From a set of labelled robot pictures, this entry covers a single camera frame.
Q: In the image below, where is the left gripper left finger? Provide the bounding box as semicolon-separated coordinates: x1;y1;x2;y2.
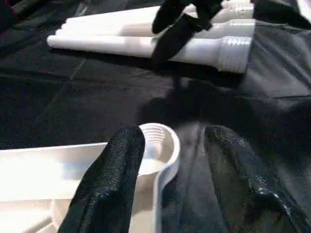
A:
58;126;146;233

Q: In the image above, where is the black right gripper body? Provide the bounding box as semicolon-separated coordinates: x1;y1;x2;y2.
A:
191;0;223;22

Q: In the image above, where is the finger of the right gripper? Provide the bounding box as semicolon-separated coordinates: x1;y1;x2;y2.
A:
152;14;212;66
152;0;192;33

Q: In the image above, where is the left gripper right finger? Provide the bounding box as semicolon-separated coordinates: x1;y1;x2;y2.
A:
204;125;301;233

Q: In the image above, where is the white plastic table top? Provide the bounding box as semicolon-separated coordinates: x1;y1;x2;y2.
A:
0;122;182;233

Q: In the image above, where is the black work mat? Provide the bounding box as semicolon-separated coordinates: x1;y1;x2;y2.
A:
0;0;311;233

